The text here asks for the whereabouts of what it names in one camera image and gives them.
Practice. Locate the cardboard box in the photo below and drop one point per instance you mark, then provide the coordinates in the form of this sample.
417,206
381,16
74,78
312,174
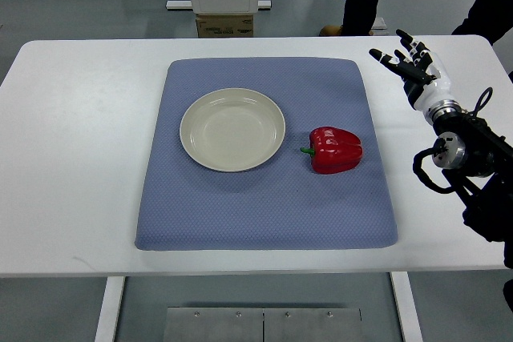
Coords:
224,25

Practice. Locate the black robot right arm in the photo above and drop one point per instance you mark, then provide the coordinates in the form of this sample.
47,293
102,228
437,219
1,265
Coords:
472,161

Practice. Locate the cream round plate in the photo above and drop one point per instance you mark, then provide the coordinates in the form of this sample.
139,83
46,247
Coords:
232,129

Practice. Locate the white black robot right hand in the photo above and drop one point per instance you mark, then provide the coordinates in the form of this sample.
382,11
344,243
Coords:
424,81

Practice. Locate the right white table leg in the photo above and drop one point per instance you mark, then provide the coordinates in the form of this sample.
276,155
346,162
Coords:
405,306

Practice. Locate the left white table leg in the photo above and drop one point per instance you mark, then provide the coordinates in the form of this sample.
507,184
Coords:
110,309

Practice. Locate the blue quilted mat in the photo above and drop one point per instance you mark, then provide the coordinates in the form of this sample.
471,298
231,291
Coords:
283,204

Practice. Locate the metal floor plate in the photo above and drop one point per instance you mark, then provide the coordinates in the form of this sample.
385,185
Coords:
263,324

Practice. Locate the white table leg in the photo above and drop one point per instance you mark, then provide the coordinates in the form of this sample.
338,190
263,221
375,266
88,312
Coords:
110,309
405,306

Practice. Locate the red bell pepper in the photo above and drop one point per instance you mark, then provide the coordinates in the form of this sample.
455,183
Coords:
333,150

